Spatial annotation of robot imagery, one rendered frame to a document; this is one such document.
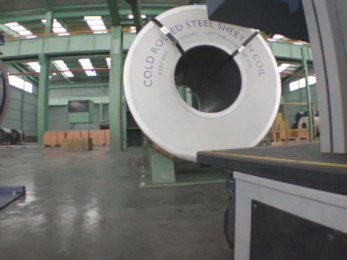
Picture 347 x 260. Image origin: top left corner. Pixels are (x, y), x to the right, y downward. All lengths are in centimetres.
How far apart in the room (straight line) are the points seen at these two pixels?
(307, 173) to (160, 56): 135
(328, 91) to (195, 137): 110
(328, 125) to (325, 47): 17
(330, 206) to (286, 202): 8
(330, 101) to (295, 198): 24
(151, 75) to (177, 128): 40
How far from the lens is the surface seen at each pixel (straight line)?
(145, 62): 153
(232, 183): 59
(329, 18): 55
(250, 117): 163
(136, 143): 782
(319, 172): 31
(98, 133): 1206
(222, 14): 63
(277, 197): 37
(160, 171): 165
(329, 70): 52
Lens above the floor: 37
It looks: 3 degrees up
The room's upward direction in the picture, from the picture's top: 2 degrees counter-clockwise
